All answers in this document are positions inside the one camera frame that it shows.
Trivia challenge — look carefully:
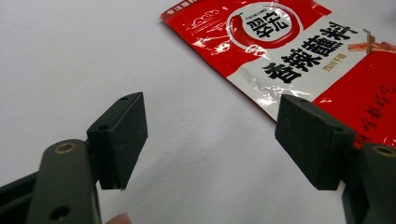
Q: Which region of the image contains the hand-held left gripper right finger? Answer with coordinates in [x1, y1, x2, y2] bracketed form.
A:
[274, 93, 357, 191]

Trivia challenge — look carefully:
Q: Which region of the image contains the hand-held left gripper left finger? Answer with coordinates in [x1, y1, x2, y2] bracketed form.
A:
[86, 91, 149, 191]

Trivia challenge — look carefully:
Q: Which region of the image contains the red and white seasoning packet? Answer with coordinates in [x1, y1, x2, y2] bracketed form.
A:
[160, 0, 396, 150]

